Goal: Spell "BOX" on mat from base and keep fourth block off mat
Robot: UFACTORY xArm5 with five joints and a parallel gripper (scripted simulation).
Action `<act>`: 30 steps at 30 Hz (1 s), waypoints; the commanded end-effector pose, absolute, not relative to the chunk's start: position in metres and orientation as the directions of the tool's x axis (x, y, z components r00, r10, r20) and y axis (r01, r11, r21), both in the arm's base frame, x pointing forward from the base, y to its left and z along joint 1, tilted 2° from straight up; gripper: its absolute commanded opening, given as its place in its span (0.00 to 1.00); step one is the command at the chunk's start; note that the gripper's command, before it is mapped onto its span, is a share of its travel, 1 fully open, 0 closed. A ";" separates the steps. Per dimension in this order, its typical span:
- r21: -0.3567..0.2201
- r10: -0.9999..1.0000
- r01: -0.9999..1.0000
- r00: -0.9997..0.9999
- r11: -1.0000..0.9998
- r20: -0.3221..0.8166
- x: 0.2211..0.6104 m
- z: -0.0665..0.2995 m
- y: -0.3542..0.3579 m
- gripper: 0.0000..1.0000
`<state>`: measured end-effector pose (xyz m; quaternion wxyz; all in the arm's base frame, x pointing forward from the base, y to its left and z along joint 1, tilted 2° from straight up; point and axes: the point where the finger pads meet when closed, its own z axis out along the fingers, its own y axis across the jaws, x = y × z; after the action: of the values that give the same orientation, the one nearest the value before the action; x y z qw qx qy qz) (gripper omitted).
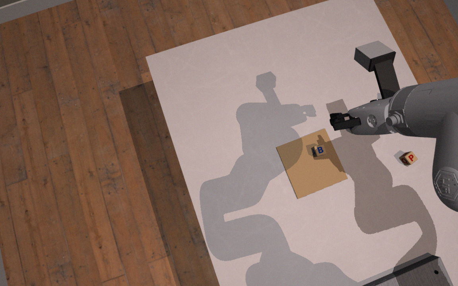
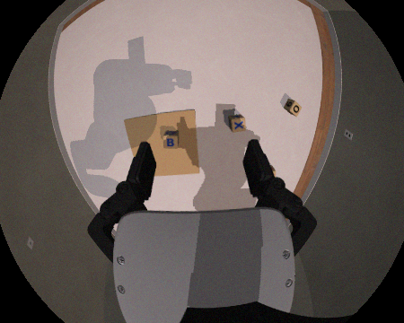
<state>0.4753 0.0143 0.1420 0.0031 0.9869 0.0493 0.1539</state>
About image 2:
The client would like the tan square mat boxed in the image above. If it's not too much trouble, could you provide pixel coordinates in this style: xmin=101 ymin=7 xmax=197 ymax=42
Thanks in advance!
xmin=124 ymin=109 xmax=199 ymax=176

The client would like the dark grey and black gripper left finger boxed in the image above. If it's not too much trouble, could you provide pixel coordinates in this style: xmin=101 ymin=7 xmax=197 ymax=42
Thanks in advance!
xmin=87 ymin=142 xmax=156 ymax=263

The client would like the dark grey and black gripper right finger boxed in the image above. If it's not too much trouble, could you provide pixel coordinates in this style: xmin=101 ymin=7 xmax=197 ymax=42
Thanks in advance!
xmin=243 ymin=139 xmax=317 ymax=256

